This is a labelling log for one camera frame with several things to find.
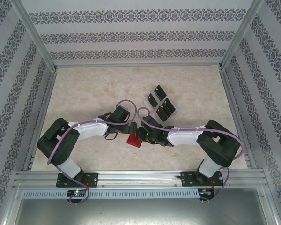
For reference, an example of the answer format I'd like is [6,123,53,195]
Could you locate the red leather card holder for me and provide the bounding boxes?
[126,133,143,148]

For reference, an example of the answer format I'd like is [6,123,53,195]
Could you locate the clear acrylic card stand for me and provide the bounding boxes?
[142,84,178,123]

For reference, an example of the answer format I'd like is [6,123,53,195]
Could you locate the black credit card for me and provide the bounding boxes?
[148,93,158,106]
[163,97,177,111]
[159,103,174,115]
[155,106,169,122]
[154,85,167,99]

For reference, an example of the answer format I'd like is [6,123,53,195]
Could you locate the grey metal panel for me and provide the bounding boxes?
[4,187,279,225]

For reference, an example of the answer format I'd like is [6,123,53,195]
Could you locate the small circuit board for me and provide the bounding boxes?
[199,187,215,200]
[67,189,87,197]

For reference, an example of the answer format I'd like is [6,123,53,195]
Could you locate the aluminium table edge profile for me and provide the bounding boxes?
[22,69,59,172]
[219,67,258,169]

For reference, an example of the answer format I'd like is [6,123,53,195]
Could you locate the thin black left gripper wire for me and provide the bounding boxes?
[104,132,119,141]

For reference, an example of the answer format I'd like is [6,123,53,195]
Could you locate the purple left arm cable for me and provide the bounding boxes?
[47,99,138,206]

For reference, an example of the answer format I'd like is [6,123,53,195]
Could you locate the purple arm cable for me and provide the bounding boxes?
[47,99,138,206]
[138,107,246,204]

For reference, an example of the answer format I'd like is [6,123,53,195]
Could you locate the aluminium mounting rail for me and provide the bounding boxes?
[13,170,269,189]

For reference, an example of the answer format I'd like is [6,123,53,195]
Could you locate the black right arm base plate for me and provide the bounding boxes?
[180,171,224,188]

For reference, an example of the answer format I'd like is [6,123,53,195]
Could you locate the grey slotted cable duct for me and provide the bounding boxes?
[22,189,200,199]

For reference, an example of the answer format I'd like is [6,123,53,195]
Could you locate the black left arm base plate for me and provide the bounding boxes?
[56,172,99,188]

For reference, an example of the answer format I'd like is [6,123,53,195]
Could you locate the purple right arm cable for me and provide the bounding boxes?
[138,107,246,204]

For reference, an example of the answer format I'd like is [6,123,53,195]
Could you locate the aluminium frame post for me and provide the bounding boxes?
[14,0,59,72]
[218,0,266,71]

